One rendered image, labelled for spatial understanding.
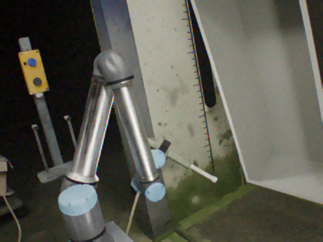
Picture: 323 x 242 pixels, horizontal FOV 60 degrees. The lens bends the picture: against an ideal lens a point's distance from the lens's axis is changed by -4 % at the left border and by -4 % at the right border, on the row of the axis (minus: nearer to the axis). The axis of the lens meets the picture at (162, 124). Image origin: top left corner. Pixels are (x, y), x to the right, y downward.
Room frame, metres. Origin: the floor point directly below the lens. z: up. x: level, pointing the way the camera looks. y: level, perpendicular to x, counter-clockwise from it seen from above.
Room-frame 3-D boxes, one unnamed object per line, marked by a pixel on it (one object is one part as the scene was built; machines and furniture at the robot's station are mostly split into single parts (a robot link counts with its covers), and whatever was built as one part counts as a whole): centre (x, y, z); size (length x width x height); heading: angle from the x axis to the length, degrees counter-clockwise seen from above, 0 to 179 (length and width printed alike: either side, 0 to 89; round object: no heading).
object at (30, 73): (1.80, 0.72, 1.42); 0.12 x 0.06 x 0.26; 120
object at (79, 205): (1.05, 0.39, 0.83); 0.17 x 0.15 x 0.18; 19
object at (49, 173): (1.71, 0.66, 0.95); 0.26 x 0.15 x 0.32; 120
